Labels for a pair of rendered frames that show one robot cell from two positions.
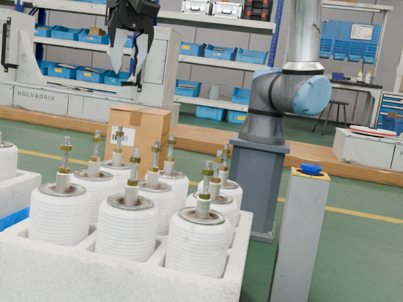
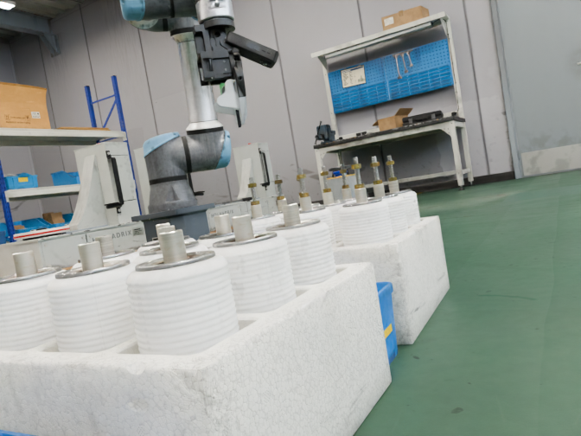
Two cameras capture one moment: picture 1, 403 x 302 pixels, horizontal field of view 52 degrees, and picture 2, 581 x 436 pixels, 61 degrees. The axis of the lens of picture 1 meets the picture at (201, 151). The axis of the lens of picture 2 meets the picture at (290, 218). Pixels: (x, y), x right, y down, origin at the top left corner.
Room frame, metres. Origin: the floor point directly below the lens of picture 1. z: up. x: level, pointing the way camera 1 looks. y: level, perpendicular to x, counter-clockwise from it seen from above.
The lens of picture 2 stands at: (0.48, 1.16, 0.30)
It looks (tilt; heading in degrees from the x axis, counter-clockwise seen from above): 3 degrees down; 289
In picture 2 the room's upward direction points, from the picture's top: 10 degrees counter-clockwise
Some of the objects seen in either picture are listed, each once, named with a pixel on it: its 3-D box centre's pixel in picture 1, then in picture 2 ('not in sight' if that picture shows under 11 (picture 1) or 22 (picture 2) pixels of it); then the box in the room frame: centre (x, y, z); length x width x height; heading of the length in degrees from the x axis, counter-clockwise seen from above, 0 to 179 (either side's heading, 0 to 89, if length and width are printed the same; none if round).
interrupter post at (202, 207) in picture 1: (202, 208); (393, 188); (0.62, -0.01, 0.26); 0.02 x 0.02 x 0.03
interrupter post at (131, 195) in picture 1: (131, 195); (379, 191); (0.63, 0.10, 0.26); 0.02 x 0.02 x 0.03
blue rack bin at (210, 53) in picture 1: (220, 53); not in sight; (5.71, -0.08, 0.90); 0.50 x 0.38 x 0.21; 168
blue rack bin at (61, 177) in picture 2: not in sight; (76, 177); (4.98, -3.98, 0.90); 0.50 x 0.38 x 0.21; 168
